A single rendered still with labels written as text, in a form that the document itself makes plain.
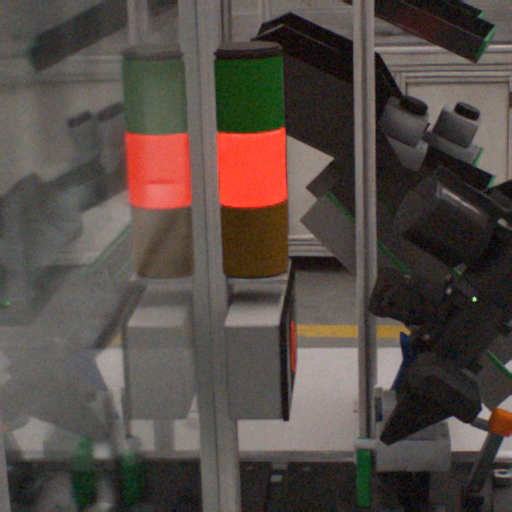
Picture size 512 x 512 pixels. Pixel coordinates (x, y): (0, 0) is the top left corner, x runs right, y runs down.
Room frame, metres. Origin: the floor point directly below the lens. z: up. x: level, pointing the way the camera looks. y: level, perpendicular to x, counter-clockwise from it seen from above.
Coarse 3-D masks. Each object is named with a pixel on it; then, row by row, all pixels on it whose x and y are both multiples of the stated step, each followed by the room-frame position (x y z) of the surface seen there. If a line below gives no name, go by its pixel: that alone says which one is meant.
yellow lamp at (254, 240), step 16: (224, 208) 0.87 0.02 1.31; (240, 208) 0.86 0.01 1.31; (256, 208) 0.86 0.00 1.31; (272, 208) 0.87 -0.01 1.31; (224, 224) 0.87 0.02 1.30; (240, 224) 0.86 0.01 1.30; (256, 224) 0.86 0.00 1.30; (272, 224) 0.87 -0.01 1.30; (224, 240) 0.87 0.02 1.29; (240, 240) 0.86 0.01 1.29; (256, 240) 0.86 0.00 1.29; (272, 240) 0.87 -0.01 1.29; (224, 256) 0.87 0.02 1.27; (240, 256) 0.86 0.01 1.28; (256, 256) 0.86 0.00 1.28; (272, 256) 0.87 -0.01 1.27; (224, 272) 0.87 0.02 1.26; (240, 272) 0.86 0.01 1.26; (256, 272) 0.86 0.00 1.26; (272, 272) 0.87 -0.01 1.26
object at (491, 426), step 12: (480, 420) 1.06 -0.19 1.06; (492, 420) 1.05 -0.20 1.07; (504, 420) 1.05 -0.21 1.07; (492, 432) 1.05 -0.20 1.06; (504, 432) 1.05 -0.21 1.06; (492, 444) 1.05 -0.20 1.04; (480, 456) 1.06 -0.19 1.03; (492, 456) 1.05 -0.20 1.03; (480, 468) 1.05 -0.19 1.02; (468, 480) 1.06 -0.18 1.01; (480, 480) 1.05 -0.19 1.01
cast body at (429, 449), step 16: (400, 384) 1.07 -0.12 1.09; (384, 400) 1.06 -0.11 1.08; (384, 416) 1.05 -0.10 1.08; (416, 432) 1.04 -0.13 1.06; (432, 432) 1.04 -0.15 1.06; (448, 432) 1.06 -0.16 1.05; (368, 448) 1.06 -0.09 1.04; (384, 448) 1.04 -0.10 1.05; (400, 448) 1.04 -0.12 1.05; (416, 448) 1.04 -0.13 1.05; (432, 448) 1.04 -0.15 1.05; (448, 448) 1.04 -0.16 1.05; (384, 464) 1.04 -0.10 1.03; (400, 464) 1.04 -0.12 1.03; (416, 464) 1.04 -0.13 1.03; (432, 464) 1.04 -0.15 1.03; (448, 464) 1.04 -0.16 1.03
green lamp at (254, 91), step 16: (224, 64) 0.87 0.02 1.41; (240, 64) 0.86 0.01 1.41; (256, 64) 0.86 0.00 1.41; (272, 64) 0.87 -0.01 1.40; (224, 80) 0.87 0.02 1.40; (240, 80) 0.86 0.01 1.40; (256, 80) 0.86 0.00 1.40; (272, 80) 0.87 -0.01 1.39; (224, 96) 0.87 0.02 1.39; (240, 96) 0.86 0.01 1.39; (256, 96) 0.86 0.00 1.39; (272, 96) 0.87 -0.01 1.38; (224, 112) 0.87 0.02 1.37; (240, 112) 0.86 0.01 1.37; (256, 112) 0.86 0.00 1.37; (272, 112) 0.87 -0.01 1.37; (224, 128) 0.87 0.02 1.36; (240, 128) 0.86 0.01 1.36; (256, 128) 0.86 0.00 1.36; (272, 128) 0.87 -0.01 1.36
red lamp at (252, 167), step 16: (224, 144) 0.87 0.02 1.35; (240, 144) 0.86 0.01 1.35; (256, 144) 0.86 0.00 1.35; (272, 144) 0.87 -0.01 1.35; (224, 160) 0.87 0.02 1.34; (240, 160) 0.86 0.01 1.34; (256, 160) 0.86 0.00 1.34; (272, 160) 0.87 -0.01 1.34; (224, 176) 0.87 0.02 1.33; (240, 176) 0.86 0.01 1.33; (256, 176) 0.86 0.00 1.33; (272, 176) 0.87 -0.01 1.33; (224, 192) 0.87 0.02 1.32; (240, 192) 0.86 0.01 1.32; (256, 192) 0.86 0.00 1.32; (272, 192) 0.87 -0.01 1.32
